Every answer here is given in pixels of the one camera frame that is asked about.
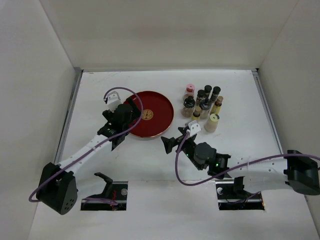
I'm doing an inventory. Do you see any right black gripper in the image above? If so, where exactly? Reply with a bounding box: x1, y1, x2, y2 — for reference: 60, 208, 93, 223
161, 126, 203, 170

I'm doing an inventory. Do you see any round black cap jar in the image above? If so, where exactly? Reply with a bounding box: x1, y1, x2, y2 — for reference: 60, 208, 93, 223
181, 96, 195, 118

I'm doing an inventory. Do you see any yellow cap white powder jar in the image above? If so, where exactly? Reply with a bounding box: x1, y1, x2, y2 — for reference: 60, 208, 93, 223
204, 113, 220, 133

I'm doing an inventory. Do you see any black lid wide jar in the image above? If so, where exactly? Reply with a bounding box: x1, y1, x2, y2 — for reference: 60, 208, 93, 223
199, 98, 212, 119

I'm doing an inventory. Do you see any pink cap spice jar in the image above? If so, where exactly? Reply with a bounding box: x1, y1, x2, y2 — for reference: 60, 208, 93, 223
182, 83, 195, 101

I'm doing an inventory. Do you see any small black cap spice bottle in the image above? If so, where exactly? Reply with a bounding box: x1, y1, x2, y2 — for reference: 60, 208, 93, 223
204, 85, 212, 99

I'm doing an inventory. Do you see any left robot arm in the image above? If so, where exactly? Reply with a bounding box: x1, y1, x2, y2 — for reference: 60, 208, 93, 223
31, 97, 144, 215

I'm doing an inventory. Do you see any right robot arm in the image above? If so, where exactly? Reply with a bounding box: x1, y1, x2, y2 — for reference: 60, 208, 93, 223
161, 126, 320, 198

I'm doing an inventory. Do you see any round red lacquer tray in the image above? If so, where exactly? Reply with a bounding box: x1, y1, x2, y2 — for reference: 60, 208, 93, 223
130, 91, 174, 138

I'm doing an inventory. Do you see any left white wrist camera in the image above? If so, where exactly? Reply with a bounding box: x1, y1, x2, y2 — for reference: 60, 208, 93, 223
103, 91, 122, 112

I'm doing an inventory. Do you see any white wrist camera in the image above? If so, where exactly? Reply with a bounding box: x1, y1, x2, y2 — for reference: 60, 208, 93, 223
103, 91, 122, 112
185, 120, 201, 138

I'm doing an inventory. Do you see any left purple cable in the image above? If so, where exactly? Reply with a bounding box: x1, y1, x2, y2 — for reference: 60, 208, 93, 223
28, 86, 144, 203

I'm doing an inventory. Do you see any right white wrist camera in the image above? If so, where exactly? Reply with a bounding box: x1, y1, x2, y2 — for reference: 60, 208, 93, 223
185, 120, 201, 138

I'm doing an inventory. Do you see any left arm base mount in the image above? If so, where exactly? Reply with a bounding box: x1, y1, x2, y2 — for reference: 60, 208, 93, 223
80, 172, 129, 212

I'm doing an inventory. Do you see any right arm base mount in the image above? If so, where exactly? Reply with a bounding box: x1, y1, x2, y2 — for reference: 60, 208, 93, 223
215, 177, 265, 211

